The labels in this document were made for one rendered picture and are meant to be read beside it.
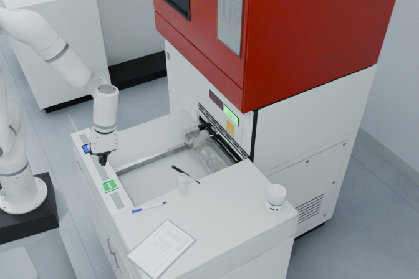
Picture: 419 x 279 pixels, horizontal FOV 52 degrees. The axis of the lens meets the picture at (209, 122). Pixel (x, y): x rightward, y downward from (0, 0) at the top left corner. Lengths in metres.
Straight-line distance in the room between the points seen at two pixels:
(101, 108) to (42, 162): 1.97
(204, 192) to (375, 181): 1.80
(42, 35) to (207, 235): 0.87
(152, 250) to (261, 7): 0.91
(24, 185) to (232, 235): 0.82
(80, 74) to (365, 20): 1.14
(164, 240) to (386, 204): 1.92
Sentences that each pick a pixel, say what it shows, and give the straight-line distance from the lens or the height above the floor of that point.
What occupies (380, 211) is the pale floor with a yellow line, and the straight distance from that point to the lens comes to 3.10.
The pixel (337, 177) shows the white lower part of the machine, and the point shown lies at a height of 0.49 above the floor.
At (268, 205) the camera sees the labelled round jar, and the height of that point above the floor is 1.00.
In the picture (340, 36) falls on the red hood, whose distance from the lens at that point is 1.81.
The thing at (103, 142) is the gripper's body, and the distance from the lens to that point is 1.60.
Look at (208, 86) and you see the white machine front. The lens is 1.98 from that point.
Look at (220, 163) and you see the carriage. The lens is 1.95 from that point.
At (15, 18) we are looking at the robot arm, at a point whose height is 1.72.
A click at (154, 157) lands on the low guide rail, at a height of 0.85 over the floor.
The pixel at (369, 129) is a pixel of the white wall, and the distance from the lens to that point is 3.48.
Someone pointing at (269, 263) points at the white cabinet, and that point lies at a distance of 1.84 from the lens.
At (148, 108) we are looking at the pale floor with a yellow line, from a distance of 3.71.
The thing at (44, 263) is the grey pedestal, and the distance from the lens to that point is 2.17.
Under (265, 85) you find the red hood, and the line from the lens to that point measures 1.65.
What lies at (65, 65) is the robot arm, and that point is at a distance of 1.40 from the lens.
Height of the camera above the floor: 2.27
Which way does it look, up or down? 40 degrees down
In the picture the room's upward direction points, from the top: straight up
